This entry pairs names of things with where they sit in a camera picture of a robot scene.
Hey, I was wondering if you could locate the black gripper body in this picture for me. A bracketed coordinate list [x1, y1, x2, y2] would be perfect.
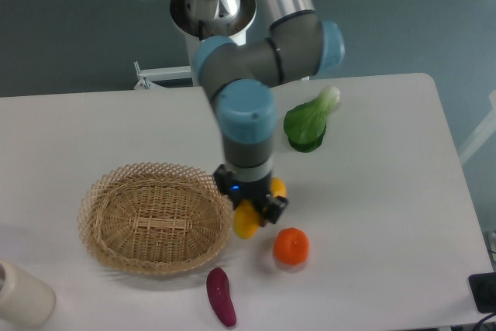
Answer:
[233, 171, 272, 211]

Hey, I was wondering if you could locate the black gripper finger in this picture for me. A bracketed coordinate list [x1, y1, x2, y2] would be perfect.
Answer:
[213, 164, 242, 211]
[259, 195, 289, 227]

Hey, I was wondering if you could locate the yellow mango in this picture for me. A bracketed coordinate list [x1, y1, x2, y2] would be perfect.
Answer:
[233, 178, 288, 239]

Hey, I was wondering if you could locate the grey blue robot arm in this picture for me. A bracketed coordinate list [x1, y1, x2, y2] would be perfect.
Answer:
[170, 0, 345, 225]

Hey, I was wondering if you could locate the woven wicker basket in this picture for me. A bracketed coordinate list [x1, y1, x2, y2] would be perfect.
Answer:
[78, 163, 233, 276]

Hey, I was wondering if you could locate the orange tangerine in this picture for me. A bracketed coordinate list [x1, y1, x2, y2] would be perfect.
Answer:
[273, 227, 310, 266]

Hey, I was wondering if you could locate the green bok choy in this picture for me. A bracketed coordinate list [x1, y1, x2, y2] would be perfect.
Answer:
[283, 86, 340, 153]

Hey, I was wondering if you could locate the purple sweet potato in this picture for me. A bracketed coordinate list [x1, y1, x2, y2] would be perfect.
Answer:
[206, 267, 237, 328]

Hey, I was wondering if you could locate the black device at edge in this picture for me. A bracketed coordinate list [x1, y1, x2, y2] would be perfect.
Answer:
[468, 272, 495, 313]

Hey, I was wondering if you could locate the cream cylindrical container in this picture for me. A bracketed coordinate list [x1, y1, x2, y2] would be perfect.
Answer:
[1, 259, 56, 329]

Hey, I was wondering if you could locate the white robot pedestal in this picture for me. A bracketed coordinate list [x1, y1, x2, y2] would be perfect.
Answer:
[133, 0, 259, 91]

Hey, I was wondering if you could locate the white table leg frame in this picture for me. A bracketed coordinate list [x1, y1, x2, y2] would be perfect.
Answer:
[457, 91, 496, 166]

